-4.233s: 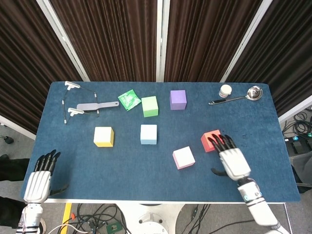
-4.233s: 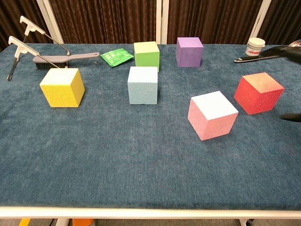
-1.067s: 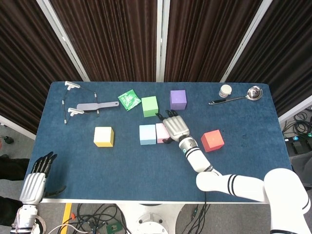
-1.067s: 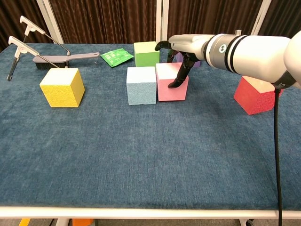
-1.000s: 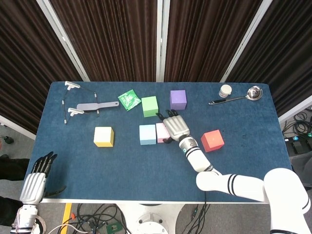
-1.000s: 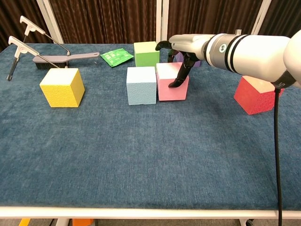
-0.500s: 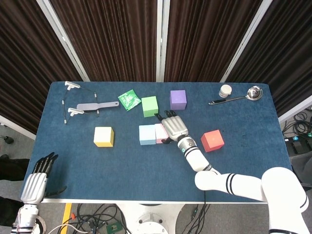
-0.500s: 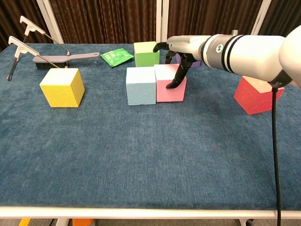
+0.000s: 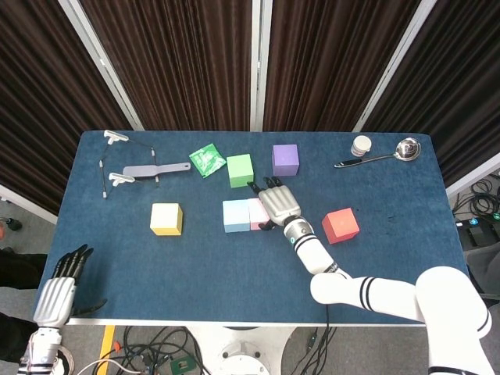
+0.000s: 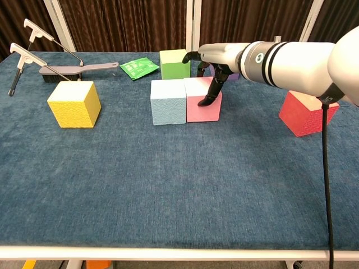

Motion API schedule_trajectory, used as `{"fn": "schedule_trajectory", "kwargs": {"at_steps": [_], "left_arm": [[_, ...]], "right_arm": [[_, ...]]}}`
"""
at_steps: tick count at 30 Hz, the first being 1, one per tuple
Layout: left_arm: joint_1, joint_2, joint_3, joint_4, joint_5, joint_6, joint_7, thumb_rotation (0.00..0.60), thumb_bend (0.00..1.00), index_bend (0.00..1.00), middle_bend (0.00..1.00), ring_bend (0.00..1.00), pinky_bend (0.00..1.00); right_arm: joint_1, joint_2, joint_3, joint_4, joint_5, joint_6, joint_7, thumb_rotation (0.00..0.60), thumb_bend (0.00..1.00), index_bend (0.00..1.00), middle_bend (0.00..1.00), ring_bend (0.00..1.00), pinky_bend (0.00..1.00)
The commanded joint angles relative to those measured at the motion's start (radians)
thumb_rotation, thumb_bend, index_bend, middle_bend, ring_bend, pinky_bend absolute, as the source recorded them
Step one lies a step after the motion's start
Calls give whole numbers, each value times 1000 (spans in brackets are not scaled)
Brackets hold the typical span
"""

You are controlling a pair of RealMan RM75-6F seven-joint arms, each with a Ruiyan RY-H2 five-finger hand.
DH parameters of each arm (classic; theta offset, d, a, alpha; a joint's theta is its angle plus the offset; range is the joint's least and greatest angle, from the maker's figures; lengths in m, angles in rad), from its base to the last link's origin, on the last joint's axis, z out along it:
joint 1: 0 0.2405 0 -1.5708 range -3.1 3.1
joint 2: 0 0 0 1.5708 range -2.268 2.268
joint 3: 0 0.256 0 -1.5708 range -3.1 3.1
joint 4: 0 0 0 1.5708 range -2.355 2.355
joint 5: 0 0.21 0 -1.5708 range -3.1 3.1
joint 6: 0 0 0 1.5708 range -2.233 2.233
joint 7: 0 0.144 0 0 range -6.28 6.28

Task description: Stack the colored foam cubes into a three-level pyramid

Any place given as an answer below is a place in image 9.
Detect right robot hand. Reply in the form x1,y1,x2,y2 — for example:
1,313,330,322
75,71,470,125
246,176,302,231

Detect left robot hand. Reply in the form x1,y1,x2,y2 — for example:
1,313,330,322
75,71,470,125
33,244,109,327

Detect pink foam cube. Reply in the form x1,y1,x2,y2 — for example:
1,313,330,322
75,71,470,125
248,198,274,231

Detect purple foam cube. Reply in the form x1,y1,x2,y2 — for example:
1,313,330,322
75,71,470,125
272,144,301,177

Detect green foam cube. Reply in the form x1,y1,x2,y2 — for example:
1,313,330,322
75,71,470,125
226,153,255,189

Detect red foam cube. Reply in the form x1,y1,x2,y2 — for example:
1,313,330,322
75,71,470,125
321,208,360,245

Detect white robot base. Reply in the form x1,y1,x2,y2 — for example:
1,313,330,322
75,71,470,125
186,325,295,375

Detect black trouser leg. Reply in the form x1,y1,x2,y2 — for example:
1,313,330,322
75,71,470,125
0,249,48,292
0,312,39,365

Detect light blue foam cube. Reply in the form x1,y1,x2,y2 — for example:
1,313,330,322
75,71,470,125
222,198,251,234

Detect green sachet packet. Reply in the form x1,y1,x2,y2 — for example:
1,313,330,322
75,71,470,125
188,143,227,180

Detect blue table cloth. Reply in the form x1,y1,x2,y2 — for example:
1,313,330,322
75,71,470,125
33,130,466,325

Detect white jar red label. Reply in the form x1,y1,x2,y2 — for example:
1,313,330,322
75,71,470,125
351,135,372,157

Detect yellow foam cube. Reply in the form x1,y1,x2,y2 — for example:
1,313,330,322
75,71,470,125
149,202,184,237

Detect green circuit board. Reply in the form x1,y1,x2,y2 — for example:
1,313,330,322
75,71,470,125
170,357,195,374

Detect dark brown curtain panel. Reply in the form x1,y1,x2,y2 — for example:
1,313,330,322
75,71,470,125
362,0,500,188
0,0,134,216
263,0,423,133
80,0,255,132

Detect black power strip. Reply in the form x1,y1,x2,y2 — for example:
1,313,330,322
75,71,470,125
455,218,500,248

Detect white partition frame bar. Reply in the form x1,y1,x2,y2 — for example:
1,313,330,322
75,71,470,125
445,154,500,198
0,183,59,226

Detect black floor cable tangle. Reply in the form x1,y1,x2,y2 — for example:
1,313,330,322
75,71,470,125
452,175,500,220
73,326,208,375
288,326,339,375

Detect steel ladle black handle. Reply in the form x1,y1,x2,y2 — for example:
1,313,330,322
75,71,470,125
334,137,422,170

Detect white partition post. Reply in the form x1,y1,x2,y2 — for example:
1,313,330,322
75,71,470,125
249,0,273,132
58,0,145,131
351,0,438,133

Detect white table frame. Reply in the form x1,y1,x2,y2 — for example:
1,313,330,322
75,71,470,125
66,318,429,328

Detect wire hanger white clips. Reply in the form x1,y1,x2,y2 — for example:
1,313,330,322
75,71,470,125
99,130,159,200

